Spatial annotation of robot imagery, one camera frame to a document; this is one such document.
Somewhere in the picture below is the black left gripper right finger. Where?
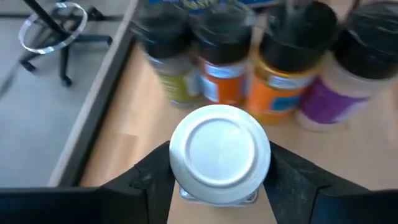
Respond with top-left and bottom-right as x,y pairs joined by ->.
262,141 -> 398,224

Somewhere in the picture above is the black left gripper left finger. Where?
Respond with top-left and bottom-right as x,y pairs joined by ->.
0,141 -> 177,224

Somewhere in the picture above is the black-lid purple-label spice jar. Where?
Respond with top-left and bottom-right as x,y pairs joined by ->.
294,0 -> 398,134

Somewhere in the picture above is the black-lid yellow-orange spice jar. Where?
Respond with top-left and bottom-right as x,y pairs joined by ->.
244,0 -> 340,127

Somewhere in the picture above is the white-lid clear spice jar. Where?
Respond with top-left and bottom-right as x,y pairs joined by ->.
169,104 -> 272,208

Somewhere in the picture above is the black-lid olive-label spice jar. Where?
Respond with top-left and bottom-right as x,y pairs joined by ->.
129,1 -> 205,110

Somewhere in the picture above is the black-lid orange-label spice jar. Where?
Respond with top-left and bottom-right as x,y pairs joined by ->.
190,1 -> 256,107

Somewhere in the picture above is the blue plastic wrap box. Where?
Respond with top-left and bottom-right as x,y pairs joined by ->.
148,0 -> 280,16

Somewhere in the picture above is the black stool with chrome ring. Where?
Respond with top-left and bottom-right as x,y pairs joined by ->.
0,0 -> 114,88

